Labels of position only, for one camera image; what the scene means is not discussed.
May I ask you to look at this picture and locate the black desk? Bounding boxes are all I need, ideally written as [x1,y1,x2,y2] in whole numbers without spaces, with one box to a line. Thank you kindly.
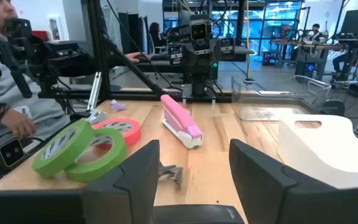
[110,46,254,75]

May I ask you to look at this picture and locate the silver metal rod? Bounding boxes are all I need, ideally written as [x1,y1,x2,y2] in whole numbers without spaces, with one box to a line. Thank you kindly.
[86,71,103,111]

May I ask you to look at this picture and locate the black aluminium table frame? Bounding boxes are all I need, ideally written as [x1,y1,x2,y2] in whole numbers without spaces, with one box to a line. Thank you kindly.
[39,0,291,103]

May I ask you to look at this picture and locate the pink stapler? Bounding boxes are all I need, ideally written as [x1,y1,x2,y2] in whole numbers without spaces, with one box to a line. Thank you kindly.
[160,94,204,149]

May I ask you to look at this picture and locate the black partition panels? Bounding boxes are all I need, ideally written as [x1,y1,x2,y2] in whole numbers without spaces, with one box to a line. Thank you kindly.
[118,12,151,55]

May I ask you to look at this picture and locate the background wooden desk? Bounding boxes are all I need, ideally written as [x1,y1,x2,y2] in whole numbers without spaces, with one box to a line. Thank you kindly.
[268,40,348,82]

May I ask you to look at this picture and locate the red tape roll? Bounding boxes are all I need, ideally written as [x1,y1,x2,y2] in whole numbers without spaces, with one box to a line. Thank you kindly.
[91,118,142,146]

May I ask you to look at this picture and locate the black staple remover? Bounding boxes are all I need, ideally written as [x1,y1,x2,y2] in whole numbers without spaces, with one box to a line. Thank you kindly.
[158,163,185,190]

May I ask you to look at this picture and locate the white plastic bin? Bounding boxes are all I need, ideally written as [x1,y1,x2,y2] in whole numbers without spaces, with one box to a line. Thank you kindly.
[277,113,358,190]

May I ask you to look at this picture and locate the yellow pole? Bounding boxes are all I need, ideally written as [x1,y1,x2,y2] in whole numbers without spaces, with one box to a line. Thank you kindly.
[244,0,256,83]

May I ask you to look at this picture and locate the green tape roll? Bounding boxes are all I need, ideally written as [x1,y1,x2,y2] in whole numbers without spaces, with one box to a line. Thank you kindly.
[64,127,127,184]
[31,119,95,179]

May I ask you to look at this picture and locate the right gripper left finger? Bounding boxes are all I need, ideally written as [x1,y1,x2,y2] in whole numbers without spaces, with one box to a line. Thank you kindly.
[83,139,161,224]

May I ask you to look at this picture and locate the purple staple remover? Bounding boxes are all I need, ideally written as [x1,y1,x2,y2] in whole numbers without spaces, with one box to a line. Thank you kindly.
[109,99,127,113]

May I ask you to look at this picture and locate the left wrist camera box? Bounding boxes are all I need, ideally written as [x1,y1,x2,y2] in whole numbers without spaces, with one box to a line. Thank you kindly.
[188,14,210,43]

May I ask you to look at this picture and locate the black depth camera box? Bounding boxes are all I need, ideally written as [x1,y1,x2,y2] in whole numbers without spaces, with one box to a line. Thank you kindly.
[0,133,28,172]

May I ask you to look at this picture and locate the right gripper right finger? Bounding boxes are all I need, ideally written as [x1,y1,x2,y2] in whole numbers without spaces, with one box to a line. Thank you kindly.
[229,138,298,224]

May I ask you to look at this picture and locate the black floor fan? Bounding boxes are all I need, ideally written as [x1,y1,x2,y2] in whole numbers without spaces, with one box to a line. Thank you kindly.
[320,88,358,138]

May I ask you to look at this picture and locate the clear plastic bin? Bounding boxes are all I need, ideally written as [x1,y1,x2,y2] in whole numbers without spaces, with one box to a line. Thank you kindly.
[231,74,332,122]

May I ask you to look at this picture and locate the person's hand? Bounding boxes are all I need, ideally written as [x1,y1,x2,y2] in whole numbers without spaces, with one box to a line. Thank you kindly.
[0,108,37,139]
[125,51,149,63]

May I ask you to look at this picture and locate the light blue staple remover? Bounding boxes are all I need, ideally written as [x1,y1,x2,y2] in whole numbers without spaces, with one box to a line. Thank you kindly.
[87,108,108,125]

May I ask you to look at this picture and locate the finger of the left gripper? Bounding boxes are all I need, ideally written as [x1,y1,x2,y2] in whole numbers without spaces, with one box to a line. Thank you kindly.
[183,44,196,68]
[209,41,221,63]

